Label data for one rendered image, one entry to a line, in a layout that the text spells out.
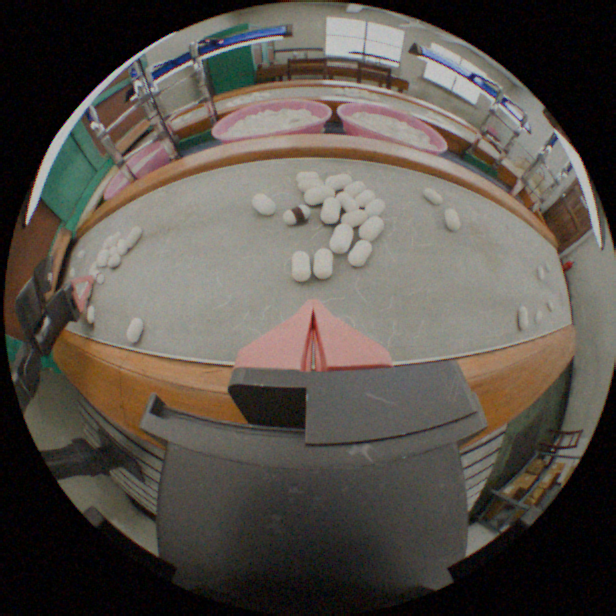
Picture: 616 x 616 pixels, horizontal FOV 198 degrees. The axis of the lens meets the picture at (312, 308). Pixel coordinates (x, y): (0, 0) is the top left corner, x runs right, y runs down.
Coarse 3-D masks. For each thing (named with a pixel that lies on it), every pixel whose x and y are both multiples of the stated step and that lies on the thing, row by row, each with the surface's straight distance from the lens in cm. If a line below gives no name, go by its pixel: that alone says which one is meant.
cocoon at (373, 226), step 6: (366, 222) 23; (372, 222) 23; (378, 222) 23; (360, 228) 23; (366, 228) 22; (372, 228) 23; (378, 228) 23; (360, 234) 23; (366, 234) 22; (372, 234) 22; (378, 234) 24; (366, 240) 23
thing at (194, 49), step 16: (192, 48) 67; (160, 64) 80; (192, 64) 66; (160, 96) 74; (208, 96) 66; (160, 112) 73; (176, 112) 71; (208, 112) 67; (176, 144) 76; (192, 144) 74
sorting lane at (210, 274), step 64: (192, 192) 36; (256, 192) 29; (384, 192) 31; (448, 192) 40; (128, 256) 39; (192, 256) 27; (256, 256) 23; (384, 256) 24; (448, 256) 29; (512, 256) 45; (128, 320) 33; (192, 320) 24; (256, 320) 20; (384, 320) 21; (448, 320) 25; (512, 320) 37
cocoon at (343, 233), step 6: (336, 228) 22; (342, 228) 22; (348, 228) 22; (336, 234) 21; (342, 234) 21; (348, 234) 22; (330, 240) 22; (336, 240) 21; (342, 240) 21; (348, 240) 21; (330, 246) 21; (336, 246) 21; (342, 246) 21; (348, 246) 21; (336, 252) 21; (342, 252) 21
